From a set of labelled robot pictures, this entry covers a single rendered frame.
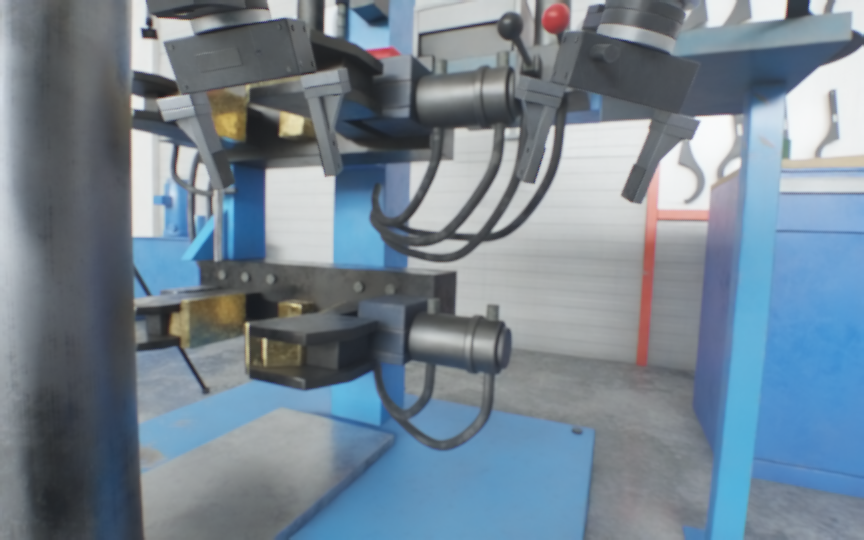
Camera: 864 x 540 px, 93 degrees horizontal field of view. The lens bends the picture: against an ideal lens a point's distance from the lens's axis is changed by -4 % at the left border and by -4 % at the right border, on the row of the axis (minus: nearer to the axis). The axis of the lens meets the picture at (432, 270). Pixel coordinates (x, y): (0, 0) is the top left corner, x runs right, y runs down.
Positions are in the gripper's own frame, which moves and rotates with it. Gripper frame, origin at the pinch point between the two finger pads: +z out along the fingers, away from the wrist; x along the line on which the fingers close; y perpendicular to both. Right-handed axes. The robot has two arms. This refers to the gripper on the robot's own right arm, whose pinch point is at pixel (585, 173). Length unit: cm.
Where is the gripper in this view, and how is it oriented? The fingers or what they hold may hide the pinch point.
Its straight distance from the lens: 51.7
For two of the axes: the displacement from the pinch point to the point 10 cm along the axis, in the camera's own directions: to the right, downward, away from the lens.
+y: 1.1, 4.7, -8.8
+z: -2.1, 8.7, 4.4
